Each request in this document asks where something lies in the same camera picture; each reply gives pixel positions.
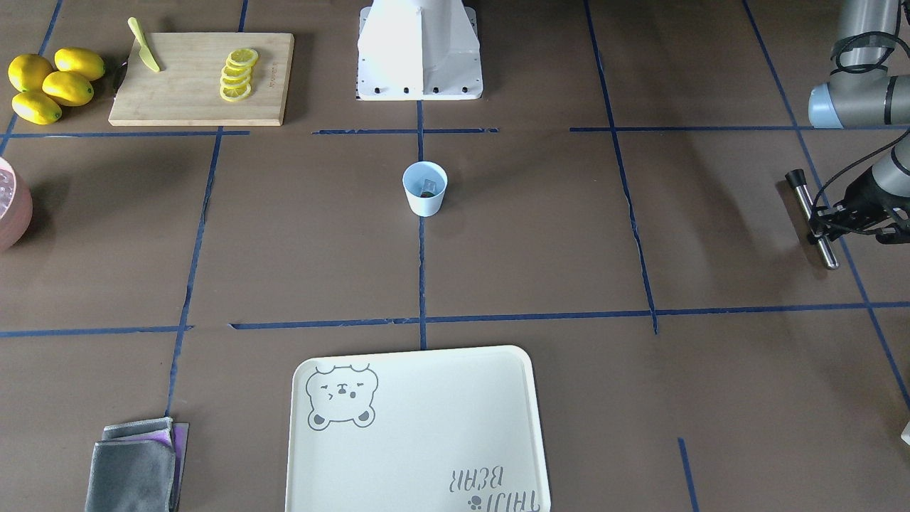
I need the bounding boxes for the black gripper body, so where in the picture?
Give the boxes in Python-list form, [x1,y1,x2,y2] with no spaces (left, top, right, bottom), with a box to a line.
[825,169,909,244]

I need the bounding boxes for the steel muddler black tip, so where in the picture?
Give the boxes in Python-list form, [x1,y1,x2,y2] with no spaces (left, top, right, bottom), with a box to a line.
[785,168,840,270]

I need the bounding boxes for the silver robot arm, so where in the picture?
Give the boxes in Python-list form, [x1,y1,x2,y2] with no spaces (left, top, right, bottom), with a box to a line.
[808,1,909,245]

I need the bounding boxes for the light blue plastic cup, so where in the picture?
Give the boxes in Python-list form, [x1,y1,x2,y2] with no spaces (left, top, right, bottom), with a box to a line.
[401,160,449,218]

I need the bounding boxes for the pink bowl of ice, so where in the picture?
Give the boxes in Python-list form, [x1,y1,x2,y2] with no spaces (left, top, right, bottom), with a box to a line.
[1,158,33,252]

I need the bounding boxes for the cream bear tray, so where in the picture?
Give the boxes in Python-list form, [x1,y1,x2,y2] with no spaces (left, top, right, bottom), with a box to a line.
[284,346,552,511]

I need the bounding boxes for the lemon slices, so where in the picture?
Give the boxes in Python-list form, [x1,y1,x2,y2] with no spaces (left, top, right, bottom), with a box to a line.
[218,48,259,102]

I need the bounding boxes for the wooden cutting board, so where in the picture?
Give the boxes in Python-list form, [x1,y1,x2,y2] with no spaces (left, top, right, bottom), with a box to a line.
[108,32,294,127]

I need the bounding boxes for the yellow plastic knife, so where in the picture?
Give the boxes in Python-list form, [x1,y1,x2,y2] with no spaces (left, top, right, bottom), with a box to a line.
[127,16,161,73]

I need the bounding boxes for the grey folded cloth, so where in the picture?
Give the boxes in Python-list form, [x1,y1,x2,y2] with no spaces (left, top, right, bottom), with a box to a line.
[85,416,190,511]

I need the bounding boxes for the yellow lemon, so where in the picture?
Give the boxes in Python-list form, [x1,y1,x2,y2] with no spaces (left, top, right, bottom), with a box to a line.
[54,48,105,82]
[42,71,95,107]
[7,54,55,92]
[11,91,63,125]

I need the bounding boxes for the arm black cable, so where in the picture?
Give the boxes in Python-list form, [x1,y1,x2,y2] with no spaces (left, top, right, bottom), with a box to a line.
[813,28,910,235]

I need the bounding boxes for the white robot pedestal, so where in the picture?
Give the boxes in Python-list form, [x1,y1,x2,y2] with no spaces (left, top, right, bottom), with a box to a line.
[355,1,484,102]

